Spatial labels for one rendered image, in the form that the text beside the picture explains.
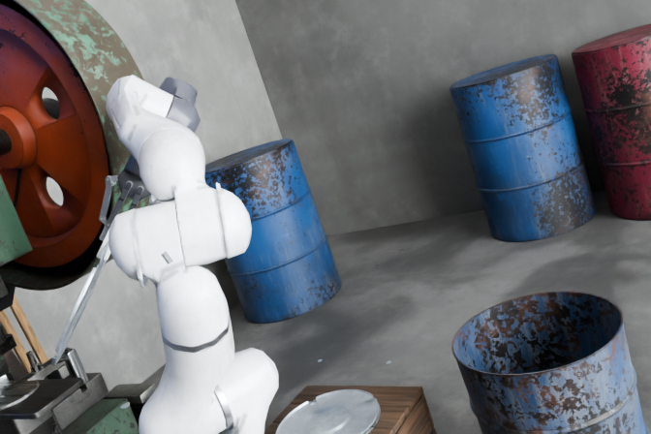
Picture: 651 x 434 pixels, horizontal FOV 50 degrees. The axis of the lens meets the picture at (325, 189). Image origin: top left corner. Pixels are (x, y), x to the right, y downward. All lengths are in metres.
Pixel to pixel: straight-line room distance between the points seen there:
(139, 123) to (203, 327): 0.38
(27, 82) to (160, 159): 0.87
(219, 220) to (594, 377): 0.98
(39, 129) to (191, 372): 0.98
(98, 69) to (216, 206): 0.71
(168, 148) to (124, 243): 0.16
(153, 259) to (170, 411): 0.27
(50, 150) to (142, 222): 0.88
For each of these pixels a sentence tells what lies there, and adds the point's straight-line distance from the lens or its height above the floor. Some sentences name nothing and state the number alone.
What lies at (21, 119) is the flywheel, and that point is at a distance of 1.95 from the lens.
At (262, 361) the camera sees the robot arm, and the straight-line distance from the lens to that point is 1.26.
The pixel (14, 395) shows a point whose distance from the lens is 1.77.
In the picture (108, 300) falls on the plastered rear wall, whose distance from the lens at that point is 3.64.
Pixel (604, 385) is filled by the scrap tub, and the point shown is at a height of 0.39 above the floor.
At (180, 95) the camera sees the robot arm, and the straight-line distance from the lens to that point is 1.46.
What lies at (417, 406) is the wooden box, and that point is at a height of 0.32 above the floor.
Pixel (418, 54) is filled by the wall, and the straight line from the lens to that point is 4.45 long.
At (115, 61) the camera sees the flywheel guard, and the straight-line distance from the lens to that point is 1.75.
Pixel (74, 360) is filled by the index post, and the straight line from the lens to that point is 1.87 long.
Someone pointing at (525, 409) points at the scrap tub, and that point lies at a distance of 1.72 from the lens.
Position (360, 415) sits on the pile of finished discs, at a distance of 1.93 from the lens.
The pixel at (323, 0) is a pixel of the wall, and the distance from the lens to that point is 4.66.
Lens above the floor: 1.30
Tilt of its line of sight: 11 degrees down
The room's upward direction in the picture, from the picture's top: 19 degrees counter-clockwise
